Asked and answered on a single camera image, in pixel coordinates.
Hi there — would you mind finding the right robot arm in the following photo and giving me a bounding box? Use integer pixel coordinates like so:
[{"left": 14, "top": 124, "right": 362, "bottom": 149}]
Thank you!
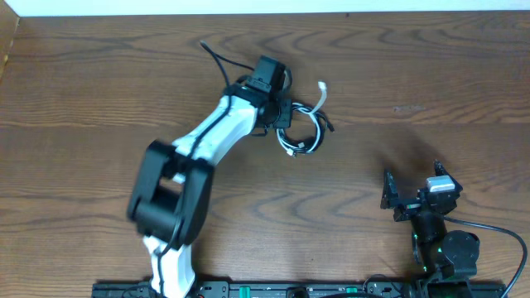
[{"left": 380, "top": 161, "right": 479, "bottom": 297}]

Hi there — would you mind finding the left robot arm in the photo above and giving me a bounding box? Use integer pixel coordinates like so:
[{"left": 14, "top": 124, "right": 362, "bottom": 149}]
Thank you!
[{"left": 126, "top": 55, "right": 292, "bottom": 297}]

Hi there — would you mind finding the black usb cable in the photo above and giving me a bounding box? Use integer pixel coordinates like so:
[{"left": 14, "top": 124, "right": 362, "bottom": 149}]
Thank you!
[{"left": 275, "top": 102, "right": 335, "bottom": 156}]

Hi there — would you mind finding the white usb cable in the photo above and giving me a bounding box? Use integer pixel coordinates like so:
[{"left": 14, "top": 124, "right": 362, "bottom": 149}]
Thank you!
[{"left": 276, "top": 81, "right": 328, "bottom": 157}]

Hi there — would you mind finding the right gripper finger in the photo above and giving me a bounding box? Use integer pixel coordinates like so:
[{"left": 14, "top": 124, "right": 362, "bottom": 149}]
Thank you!
[
  {"left": 380, "top": 170, "right": 399, "bottom": 209},
  {"left": 434, "top": 160, "right": 463, "bottom": 191}
]

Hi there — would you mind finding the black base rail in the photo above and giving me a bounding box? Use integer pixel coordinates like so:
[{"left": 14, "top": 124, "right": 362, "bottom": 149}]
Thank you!
[{"left": 91, "top": 281, "right": 504, "bottom": 298}]

